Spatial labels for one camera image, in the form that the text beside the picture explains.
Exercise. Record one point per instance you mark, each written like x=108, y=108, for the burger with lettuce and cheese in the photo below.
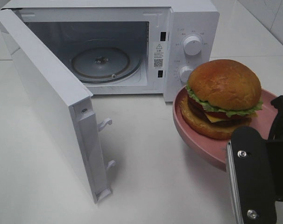
x=222, y=95

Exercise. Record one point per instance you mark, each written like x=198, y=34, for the glass microwave turntable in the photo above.
x=104, y=64

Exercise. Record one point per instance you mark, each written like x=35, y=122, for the white microwave oven body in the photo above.
x=69, y=27

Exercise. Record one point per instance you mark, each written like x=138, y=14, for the pink round plate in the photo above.
x=214, y=151

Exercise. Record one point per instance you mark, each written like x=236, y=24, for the white microwave door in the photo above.
x=62, y=103

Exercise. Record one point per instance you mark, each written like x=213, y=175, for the lower white timer knob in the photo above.
x=184, y=73

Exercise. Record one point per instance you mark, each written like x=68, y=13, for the upper white power knob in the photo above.
x=192, y=44

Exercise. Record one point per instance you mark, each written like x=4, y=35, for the white warning label sticker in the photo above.
x=158, y=52

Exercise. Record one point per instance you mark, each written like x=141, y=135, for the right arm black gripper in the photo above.
x=255, y=170

